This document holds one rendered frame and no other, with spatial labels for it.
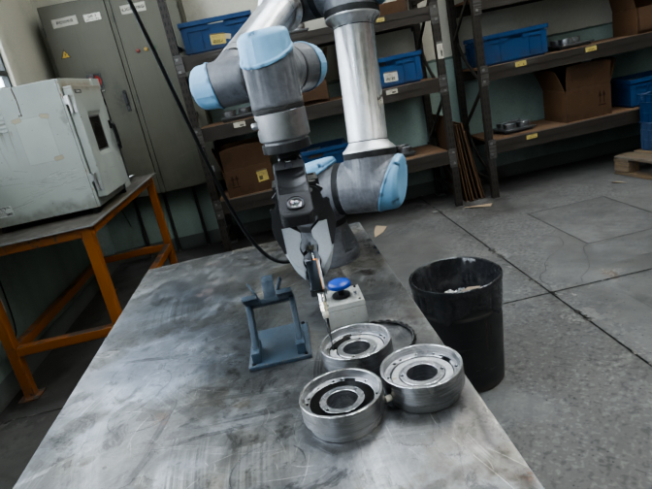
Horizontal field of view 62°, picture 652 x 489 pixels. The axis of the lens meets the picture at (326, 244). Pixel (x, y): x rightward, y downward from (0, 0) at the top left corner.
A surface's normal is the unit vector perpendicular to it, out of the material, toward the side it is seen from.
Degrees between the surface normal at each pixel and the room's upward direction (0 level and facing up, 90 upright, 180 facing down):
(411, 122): 90
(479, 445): 0
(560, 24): 90
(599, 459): 0
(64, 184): 87
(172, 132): 90
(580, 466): 0
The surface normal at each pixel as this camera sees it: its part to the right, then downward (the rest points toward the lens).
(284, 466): -0.20, -0.93
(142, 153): 0.11, 0.29
